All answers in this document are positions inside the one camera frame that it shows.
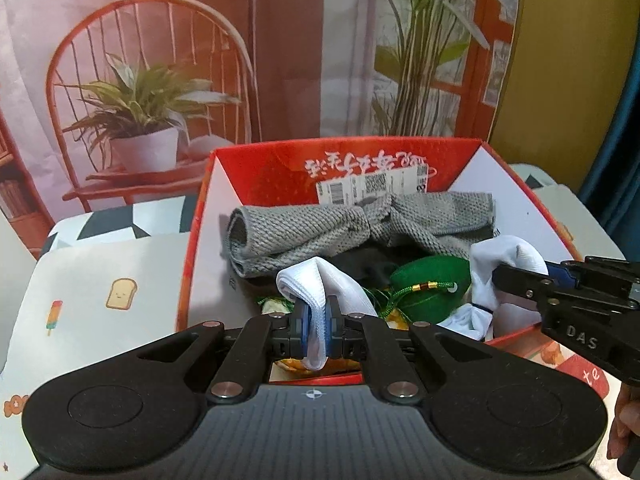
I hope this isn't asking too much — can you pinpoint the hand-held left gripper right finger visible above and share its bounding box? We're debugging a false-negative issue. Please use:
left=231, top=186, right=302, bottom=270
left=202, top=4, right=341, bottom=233
left=325, top=297, right=502, bottom=407

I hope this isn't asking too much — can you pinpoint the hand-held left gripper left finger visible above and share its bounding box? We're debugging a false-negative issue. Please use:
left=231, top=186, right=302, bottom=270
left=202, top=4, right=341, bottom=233
left=135, top=300, right=309, bottom=407

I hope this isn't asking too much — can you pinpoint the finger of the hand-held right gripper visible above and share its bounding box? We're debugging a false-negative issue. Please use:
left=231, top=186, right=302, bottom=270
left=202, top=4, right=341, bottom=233
left=492, top=264, right=557, bottom=311
left=545, top=259, right=591, bottom=287

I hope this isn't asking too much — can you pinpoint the white sock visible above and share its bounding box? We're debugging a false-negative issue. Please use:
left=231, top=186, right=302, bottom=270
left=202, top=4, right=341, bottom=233
left=276, top=256, right=379, bottom=372
left=446, top=235, right=552, bottom=342

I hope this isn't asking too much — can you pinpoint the grey knitted cloth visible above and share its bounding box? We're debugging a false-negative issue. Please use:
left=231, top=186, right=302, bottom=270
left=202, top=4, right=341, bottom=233
left=226, top=191, right=497, bottom=279

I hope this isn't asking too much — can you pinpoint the red cardboard box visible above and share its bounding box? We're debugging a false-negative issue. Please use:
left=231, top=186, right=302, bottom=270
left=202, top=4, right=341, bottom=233
left=175, top=135, right=584, bottom=352

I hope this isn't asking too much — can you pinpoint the person's right hand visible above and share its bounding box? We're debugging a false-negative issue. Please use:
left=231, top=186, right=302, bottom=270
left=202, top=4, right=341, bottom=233
left=606, top=387, right=640, bottom=461

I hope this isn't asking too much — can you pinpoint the black cloth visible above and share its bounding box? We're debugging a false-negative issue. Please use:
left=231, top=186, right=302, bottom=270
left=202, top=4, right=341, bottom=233
left=331, top=247, right=402, bottom=292

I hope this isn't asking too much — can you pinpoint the green fabric pouch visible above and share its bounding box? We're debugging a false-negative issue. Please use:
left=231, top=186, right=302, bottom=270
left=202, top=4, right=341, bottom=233
left=370, top=256, right=474, bottom=324

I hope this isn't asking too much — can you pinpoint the blue curtain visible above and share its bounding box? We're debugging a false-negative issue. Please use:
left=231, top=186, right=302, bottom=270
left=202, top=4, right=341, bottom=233
left=580, top=0, right=640, bottom=257

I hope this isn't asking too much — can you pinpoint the geometric patterned tablecloth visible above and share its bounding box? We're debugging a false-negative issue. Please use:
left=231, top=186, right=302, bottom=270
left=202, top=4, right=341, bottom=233
left=42, top=162, right=562, bottom=257

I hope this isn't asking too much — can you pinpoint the wall poster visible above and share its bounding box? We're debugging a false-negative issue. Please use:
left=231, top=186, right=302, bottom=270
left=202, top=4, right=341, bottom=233
left=0, top=0, right=524, bottom=261

